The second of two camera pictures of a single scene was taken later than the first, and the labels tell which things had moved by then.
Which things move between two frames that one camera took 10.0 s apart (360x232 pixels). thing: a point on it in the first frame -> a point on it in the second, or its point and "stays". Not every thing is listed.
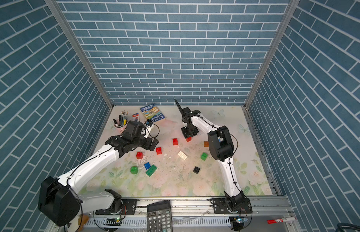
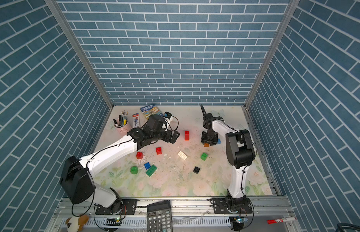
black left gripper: x=147 y=145 -> x=174 y=137
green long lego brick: x=151 y=171 stays
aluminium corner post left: x=56 y=7 stays
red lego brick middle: x=159 y=150 stays
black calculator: x=159 y=217 stays
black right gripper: x=183 y=130 -> x=212 y=143
